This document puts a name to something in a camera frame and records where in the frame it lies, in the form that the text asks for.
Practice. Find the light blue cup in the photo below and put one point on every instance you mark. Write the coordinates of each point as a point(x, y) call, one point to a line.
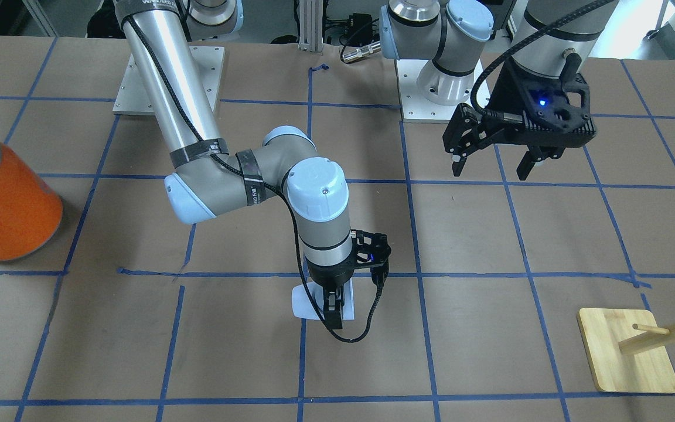
point(302, 307)

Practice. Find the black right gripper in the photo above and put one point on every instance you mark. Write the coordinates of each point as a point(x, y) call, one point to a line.
point(330, 276)

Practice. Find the wooden cup rack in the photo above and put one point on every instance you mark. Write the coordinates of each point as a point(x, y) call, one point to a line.
point(626, 350)

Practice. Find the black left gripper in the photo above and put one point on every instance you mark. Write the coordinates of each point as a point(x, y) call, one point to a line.
point(511, 88)

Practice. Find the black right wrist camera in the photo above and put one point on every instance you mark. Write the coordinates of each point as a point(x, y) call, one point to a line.
point(371, 250)

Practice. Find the orange can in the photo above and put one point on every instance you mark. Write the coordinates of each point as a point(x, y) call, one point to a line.
point(30, 211)

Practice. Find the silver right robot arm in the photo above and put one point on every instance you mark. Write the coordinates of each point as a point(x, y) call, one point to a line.
point(208, 181)

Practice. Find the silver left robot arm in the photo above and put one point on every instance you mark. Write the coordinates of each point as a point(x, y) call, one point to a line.
point(452, 37)

